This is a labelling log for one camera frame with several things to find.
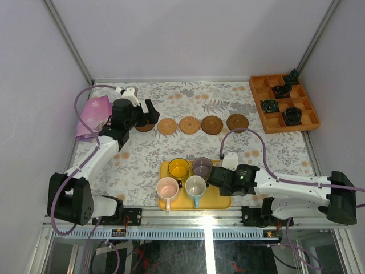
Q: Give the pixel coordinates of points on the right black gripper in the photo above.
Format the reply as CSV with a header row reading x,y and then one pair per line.
x,y
224,192

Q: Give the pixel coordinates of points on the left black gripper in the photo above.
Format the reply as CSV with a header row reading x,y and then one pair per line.
x,y
144,115

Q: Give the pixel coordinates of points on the dark wooden coaster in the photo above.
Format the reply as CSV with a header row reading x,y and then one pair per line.
x,y
145,128

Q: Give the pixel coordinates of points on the woven rattan coaster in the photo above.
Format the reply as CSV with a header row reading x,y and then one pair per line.
x,y
189,125
167,126

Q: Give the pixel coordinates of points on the brown wooden coaster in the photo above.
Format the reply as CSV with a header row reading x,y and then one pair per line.
x,y
212,125
235,121

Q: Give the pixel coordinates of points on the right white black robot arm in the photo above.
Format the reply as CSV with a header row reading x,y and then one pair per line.
x,y
287,196

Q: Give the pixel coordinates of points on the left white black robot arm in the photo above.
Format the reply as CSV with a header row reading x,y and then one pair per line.
x,y
69,195

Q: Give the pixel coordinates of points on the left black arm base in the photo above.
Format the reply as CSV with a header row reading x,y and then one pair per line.
x,y
112,212

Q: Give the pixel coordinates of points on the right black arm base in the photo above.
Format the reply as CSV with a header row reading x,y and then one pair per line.
x,y
262,217

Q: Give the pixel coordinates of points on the yellow glass cup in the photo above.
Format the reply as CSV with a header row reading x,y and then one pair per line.
x,y
179,168

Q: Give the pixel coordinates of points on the yellow plastic tray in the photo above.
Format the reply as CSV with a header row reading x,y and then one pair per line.
x,y
210,200

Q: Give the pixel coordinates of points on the purple mug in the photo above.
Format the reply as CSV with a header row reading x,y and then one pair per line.
x,y
201,166

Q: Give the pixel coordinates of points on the pink purple folded cloth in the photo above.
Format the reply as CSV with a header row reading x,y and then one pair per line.
x,y
94,114

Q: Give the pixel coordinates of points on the pink mug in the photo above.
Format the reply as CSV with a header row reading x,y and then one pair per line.
x,y
167,190

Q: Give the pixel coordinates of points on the black green wrapped item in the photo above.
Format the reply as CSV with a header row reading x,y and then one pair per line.
x,y
270,106

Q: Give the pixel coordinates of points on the black wrapped item bottom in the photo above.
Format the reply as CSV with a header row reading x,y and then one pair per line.
x,y
292,116

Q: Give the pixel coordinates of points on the orange compartment tray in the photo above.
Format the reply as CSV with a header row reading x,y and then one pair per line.
x,y
261,88

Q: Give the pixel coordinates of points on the black wrapped item top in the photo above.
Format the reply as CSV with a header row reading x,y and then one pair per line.
x,y
292,78

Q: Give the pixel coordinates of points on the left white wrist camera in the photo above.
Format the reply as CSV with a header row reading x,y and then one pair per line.
x,y
129,93

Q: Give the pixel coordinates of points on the blue handled white mug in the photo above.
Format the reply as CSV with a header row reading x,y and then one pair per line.
x,y
195,188

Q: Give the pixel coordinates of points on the aluminium front rail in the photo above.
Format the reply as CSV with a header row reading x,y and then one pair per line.
x,y
154,217

